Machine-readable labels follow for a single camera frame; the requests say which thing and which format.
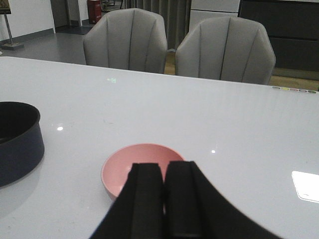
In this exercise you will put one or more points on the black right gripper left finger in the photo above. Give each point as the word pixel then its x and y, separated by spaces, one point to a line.
pixel 137 212

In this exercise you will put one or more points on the coloured sticker strip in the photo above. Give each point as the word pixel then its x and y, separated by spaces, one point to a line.
pixel 304 91

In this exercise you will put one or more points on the pink bowl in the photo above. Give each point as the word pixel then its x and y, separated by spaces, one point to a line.
pixel 115 170

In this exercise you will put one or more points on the white cabinet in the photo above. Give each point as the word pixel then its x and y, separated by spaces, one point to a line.
pixel 202 9

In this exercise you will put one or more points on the floor lamp stand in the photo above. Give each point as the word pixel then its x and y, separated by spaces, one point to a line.
pixel 5 10

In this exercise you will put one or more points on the dark counter with white top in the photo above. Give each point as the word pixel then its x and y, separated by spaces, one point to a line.
pixel 292 27

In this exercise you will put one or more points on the right grey chair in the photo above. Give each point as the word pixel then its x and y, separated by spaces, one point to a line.
pixel 228 49

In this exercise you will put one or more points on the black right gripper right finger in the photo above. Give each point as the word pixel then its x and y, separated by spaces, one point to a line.
pixel 196 210

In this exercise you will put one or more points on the left grey chair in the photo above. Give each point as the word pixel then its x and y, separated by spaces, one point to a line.
pixel 129 39

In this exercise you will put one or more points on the grey curtain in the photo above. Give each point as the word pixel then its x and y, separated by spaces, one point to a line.
pixel 176 15

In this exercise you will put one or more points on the dark blue saucepan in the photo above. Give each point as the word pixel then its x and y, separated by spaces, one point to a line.
pixel 21 143

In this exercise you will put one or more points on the red bin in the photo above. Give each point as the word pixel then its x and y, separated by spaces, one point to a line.
pixel 94 11

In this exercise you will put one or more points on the grey chair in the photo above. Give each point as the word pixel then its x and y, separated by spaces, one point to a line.
pixel 129 39
pixel 228 49

